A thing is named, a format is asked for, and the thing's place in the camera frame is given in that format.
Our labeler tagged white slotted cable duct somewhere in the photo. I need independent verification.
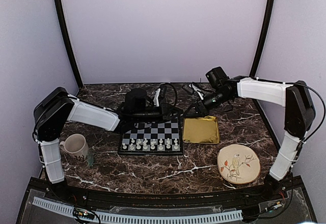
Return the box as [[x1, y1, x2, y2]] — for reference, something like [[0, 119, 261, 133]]
[[32, 197, 243, 223]]

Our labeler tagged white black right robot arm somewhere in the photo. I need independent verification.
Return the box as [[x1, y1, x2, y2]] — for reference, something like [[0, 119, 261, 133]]
[[183, 67, 316, 181]]

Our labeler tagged left black frame post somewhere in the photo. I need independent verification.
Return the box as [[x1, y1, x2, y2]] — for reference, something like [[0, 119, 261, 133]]
[[54, 0, 83, 88]]

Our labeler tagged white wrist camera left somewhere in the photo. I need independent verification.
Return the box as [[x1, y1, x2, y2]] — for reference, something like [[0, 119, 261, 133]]
[[153, 85, 167, 107]]

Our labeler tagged right black frame post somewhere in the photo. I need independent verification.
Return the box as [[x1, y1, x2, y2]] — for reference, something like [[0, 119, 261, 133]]
[[249, 0, 275, 77]]

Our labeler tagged black grey chess board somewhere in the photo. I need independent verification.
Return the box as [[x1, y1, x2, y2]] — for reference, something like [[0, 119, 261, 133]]
[[118, 117, 183, 156]]

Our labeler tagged white chess piece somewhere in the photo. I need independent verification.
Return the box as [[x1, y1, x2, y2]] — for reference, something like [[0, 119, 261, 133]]
[[158, 143, 164, 150]]

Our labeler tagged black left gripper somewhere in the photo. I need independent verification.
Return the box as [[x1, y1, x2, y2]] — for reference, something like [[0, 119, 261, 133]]
[[133, 103, 183, 124]]

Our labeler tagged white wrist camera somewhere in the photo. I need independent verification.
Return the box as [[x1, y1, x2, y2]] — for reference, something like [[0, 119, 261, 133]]
[[153, 85, 167, 107], [182, 83, 205, 100]]

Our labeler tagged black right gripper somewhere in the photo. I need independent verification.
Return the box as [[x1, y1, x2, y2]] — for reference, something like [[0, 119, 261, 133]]
[[183, 89, 232, 118]]

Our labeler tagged black frame post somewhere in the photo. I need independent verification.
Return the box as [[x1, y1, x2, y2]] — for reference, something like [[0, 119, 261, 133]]
[[249, 0, 275, 77], [54, 0, 83, 88]]

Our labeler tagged gold metal tray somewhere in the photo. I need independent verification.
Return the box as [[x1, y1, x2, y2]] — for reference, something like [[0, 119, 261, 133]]
[[182, 116, 220, 145]]

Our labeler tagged beige bird painted plate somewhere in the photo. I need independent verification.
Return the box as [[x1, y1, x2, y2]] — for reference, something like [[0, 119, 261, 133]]
[[217, 144, 261, 185]]

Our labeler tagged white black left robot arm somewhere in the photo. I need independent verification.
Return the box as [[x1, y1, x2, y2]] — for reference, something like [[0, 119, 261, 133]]
[[32, 87, 183, 202]]

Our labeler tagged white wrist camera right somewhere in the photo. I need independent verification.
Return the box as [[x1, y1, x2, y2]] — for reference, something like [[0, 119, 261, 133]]
[[182, 83, 205, 100]]

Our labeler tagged beige ceramic mug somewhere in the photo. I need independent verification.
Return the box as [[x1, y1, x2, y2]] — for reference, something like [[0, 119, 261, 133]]
[[59, 134, 94, 167]]

